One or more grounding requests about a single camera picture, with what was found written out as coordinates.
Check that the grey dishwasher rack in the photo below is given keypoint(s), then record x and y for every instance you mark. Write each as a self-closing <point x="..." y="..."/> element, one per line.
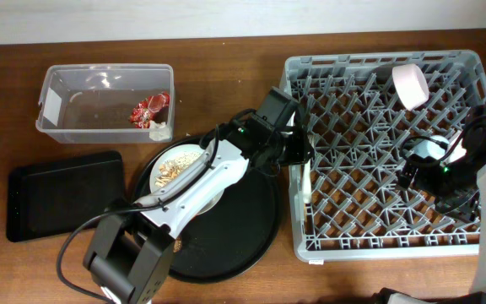
<point x="357" y="124"/>

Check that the black rectangular tray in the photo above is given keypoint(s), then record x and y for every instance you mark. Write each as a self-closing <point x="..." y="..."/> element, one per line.
<point x="49" y="199"/>

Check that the white tissue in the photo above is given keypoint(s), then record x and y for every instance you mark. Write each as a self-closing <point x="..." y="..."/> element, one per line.
<point x="160" y="132"/>

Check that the grey plate with food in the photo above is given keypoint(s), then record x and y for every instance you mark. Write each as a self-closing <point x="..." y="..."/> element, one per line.
<point x="175" y="169"/>

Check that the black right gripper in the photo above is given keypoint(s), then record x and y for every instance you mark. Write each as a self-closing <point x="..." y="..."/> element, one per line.
<point x="463" y="204"/>

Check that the pink plastic bowl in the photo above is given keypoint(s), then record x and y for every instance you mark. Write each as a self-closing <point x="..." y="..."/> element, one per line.
<point x="411" y="86"/>

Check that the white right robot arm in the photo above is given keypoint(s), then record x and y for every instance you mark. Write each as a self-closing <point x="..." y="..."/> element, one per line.
<point x="477" y="293"/>

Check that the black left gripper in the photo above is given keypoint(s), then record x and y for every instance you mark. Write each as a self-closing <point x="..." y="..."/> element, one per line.
<point x="302" y="138"/>

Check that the brown food scrap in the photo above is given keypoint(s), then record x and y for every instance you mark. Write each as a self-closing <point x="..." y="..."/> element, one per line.
<point x="177" y="245"/>

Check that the cream plastic cup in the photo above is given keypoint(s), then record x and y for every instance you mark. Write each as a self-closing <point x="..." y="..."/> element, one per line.
<point x="457" y="153"/>

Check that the white plastic fork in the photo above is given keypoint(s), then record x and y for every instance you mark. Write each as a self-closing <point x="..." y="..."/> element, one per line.
<point x="306" y="182"/>

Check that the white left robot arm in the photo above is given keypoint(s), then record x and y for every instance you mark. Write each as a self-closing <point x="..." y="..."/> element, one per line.
<point x="130" y="254"/>

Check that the round black serving tray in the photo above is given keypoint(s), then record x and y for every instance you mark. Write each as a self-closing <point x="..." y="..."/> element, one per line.
<point x="233" y="235"/>

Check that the clear plastic waste bin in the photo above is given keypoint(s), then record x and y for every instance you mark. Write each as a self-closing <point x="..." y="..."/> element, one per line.
<point x="91" y="103"/>

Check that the light blue plastic cup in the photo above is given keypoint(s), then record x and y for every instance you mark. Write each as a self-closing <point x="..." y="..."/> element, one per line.
<point x="435" y="148"/>

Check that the red crumpled snack wrapper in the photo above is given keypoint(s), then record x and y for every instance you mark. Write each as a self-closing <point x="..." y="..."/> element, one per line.
<point x="144" y="113"/>

